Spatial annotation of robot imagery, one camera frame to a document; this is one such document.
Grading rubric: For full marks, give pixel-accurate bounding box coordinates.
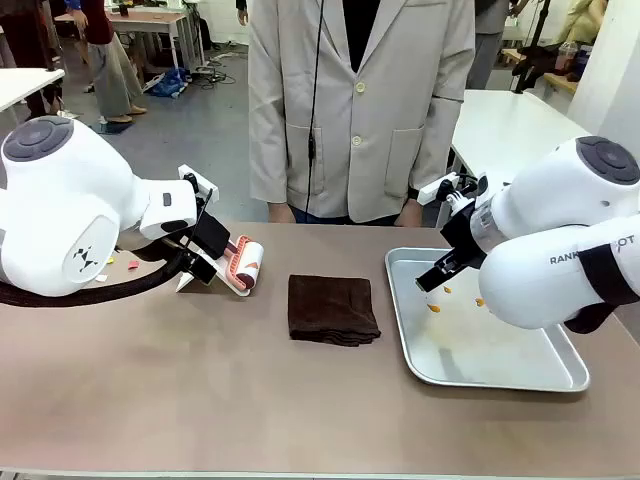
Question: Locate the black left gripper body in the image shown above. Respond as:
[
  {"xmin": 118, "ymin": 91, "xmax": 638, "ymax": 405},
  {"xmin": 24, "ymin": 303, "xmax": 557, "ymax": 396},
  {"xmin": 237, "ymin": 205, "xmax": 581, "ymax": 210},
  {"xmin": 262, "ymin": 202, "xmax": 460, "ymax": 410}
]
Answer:
[{"xmin": 195, "ymin": 216, "xmax": 233, "ymax": 260}]

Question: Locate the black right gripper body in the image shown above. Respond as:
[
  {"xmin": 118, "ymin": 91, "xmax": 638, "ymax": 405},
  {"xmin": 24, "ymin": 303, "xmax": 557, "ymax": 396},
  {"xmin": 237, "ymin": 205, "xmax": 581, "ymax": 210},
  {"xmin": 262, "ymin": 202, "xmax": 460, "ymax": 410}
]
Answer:
[{"xmin": 438, "ymin": 201, "xmax": 490, "ymax": 267}]

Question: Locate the pink white lint roller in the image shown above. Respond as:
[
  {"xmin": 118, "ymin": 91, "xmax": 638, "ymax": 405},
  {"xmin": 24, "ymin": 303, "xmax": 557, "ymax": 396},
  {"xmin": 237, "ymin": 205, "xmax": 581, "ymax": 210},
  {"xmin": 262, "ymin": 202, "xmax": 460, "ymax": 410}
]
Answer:
[{"xmin": 222, "ymin": 234, "xmax": 265, "ymax": 292}]

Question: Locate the brown cloth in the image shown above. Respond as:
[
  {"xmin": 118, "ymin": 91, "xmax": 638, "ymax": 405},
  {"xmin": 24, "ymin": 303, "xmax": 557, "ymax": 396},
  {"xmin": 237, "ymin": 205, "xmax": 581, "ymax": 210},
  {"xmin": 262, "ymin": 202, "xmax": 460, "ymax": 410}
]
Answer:
[{"xmin": 287, "ymin": 273, "xmax": 383, "ymax": 348}]

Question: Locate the person's right forearm beige sleeve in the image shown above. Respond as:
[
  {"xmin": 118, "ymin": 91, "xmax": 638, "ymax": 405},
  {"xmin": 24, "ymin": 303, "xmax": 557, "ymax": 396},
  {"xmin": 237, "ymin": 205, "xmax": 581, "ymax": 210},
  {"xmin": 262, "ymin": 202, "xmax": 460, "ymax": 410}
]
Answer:
[{"xmin": 248, "ymin": 94, "xmax": 290, "ymax": 205}]

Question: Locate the person's left forearm beige sleeve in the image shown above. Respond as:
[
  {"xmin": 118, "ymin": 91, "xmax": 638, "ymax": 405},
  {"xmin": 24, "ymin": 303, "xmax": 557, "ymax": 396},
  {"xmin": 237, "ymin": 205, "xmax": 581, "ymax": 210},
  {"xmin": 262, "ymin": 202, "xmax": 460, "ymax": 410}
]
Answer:
[{"xmin": 407, "ymin": 92, "xmax": 466, "ymax": 204}]

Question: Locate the person's left hand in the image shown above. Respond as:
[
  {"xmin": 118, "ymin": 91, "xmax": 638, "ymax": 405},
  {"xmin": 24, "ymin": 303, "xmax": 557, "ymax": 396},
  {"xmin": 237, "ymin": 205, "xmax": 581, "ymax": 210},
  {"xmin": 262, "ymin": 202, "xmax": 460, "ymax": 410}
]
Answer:
[{"xmin": 396, "ymin": 197, "xmax": 425, "ymax": 229}]

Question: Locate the person's right hand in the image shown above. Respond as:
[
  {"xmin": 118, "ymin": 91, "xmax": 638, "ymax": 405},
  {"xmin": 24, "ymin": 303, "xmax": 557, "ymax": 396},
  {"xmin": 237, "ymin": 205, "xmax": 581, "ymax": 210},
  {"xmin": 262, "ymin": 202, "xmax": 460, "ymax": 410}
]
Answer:
[{"xmin": 267, "ymin": 201, "xmax": 297, "ymax": 225}]

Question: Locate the white folding stand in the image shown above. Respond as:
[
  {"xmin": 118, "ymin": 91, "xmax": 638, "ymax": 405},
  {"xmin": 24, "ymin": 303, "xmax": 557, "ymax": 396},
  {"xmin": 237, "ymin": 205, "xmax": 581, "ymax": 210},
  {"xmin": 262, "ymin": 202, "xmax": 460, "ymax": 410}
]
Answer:
[{"xmin": 175, "ymin": 249, "xmax": 259, "ymax": 300}]

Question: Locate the silver metal tray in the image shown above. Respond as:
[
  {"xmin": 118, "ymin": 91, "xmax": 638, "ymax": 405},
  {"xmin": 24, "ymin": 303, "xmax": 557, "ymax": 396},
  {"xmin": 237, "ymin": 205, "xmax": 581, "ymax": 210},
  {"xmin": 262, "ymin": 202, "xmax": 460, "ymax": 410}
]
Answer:
[{"xmin": 383, "ymin": 246, "xmax": 591, "ymax": 394}]

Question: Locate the large white table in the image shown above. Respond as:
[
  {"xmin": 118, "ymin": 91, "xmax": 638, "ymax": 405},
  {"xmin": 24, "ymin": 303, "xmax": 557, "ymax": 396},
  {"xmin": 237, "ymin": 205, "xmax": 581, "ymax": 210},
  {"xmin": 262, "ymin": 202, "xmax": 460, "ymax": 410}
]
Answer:
[{"xmin": 434, "ymin": 89, "xmax": 594, "ymax": 229}]

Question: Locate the person in beige blazer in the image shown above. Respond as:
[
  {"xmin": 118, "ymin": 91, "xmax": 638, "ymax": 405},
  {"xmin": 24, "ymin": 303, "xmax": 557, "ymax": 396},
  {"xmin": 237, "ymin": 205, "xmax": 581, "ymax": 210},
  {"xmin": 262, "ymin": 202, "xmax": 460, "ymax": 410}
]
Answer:
[{"xmin": 247, "ymin": 0, "xmax": 476, "ymax": 226}]

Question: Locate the blue plastic bag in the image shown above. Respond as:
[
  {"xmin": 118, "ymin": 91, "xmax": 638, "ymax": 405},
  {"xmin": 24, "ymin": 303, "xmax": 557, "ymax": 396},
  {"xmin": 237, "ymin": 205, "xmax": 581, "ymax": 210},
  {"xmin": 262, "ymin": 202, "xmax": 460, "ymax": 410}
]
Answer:
[{"xmin": 147, "ymin": 67, "xmax": 190, "ymax": 99}]

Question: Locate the wooden bench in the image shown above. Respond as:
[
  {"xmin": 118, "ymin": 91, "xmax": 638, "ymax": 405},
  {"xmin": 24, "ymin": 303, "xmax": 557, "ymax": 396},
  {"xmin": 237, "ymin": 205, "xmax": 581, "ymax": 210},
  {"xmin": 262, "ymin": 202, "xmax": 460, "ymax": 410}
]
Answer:
[{"xmin": 501, "ymin": 47, "xmax": 581, "ymax": 99}]

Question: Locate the person in grey trousers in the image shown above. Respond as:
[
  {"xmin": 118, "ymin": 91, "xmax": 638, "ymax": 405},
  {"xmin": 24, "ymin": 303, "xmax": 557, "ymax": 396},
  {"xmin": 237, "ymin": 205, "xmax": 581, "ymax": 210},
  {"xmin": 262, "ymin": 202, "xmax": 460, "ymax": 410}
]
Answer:
[{"xmin": 467, "ymin": 0, "xmax": 511, "ymax": 91}]

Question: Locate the person in dark red top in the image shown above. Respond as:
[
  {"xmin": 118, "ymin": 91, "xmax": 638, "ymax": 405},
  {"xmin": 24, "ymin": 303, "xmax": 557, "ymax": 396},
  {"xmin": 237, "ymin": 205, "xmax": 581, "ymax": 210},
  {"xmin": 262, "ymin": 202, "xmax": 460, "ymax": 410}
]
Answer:
[{"xmin": 69, "ymin": 0, "xmax": 150, "ymax": 125}]

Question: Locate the plastic cup with red drink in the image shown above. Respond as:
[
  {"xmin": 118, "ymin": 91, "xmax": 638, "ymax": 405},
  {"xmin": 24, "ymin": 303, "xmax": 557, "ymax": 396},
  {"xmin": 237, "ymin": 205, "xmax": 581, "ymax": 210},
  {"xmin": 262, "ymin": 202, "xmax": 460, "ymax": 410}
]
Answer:
[{"xmin": 556, "ymin": 41, "xmax": 577, "ymax": 74}]

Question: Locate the person in yellow jacket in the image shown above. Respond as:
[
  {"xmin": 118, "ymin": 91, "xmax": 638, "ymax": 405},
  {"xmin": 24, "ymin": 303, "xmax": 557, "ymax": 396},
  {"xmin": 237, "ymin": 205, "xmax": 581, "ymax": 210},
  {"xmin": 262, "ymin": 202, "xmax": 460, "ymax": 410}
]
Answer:
[{"xmin": 562, "ymin": 0, "xmax": 610, "ymax": 46}]

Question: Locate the small white table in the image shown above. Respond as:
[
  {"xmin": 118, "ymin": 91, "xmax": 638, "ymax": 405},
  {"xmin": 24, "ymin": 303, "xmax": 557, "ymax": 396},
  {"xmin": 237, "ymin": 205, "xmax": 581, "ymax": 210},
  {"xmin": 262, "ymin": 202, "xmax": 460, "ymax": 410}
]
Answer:
[{"xmin": 0, "ymin": 67, "xmax": 66, "ymax": 114}]

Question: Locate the person in black clothes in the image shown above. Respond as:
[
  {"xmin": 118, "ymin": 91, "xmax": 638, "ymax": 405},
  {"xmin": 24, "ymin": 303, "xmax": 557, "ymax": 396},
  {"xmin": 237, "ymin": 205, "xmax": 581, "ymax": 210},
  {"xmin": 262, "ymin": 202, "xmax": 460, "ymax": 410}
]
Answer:
[{"xmin": 0, "ymin": 0, "xmax": 66, "ymax": 121}]

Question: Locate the black left wrist mount plate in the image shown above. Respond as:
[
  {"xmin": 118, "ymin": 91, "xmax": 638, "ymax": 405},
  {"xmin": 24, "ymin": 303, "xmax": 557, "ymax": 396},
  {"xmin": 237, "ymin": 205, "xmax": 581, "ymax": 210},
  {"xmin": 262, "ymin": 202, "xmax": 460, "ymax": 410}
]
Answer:
[{"xmin": 174, "ymin": 187, "xmax": 217, "ymax": 287}]

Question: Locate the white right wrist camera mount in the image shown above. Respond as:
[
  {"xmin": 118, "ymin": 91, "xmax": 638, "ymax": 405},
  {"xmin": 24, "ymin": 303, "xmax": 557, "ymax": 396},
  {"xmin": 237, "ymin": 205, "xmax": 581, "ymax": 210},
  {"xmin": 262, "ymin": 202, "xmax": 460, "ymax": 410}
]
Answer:
[{"xmin": 416, "ymin": 171, "xmax": 484, "ymax": 211}]

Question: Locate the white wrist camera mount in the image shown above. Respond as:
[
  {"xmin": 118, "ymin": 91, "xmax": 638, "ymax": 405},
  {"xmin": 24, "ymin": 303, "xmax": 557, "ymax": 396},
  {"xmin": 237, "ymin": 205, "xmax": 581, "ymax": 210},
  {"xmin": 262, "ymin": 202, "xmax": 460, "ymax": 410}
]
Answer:
[
  {"xmin": 416, "ymin": 171, "xmax": 484, "ymax": 211},
  {"xmin": 178, "ymin": 163, "xmax": 220, "ymax": 204}
]

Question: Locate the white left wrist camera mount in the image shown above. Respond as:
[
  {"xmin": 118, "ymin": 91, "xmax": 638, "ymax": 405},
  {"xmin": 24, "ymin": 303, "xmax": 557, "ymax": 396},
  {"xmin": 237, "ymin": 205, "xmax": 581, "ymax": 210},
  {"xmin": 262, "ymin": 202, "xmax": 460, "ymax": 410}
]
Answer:
[{"xmin": 178, "ymin": 163, "xmax": 220, "ymax": 204}]

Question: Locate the black braided cable sleeve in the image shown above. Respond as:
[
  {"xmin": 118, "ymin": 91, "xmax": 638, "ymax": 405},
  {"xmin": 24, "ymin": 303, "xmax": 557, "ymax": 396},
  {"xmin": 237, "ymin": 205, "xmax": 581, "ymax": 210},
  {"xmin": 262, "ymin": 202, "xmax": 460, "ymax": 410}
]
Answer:
[{"xmin": 0, "ymin": 233, "xmax": 197, "ymax": 309}]

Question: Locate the black strap on right arm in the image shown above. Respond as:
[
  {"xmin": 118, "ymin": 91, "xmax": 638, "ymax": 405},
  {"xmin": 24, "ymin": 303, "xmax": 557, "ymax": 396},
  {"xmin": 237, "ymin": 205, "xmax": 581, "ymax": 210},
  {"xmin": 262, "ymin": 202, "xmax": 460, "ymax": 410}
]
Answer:
[{"xmin": 564, "ymin": 242, "xmax": 640, "ymax": 335}]

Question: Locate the floor cables bundle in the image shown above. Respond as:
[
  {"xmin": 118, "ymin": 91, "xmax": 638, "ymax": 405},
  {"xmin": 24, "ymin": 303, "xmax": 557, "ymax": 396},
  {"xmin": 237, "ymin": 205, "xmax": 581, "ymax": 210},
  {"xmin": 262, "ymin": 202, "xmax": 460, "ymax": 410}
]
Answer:
[{"xmin": 192, "ymin": 47, "xmax": 241, "ymax": 91}]

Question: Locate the black hanging microphone cable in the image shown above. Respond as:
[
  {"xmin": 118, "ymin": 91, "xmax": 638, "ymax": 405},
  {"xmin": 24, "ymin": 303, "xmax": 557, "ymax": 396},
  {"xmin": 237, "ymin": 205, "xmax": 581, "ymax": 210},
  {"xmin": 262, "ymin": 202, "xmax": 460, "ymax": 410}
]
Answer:
[{"xmin": 303, "ymin": 0, "xmax": 327, "ymax": 215}]

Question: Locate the black camera stand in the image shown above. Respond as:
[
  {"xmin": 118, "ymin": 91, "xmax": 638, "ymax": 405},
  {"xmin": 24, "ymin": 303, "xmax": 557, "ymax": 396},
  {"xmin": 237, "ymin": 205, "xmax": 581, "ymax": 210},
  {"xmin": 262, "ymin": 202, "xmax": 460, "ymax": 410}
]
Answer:
[{"xmin": 512, "ymin": 0, "xmax": 564, "ymax": 95}]

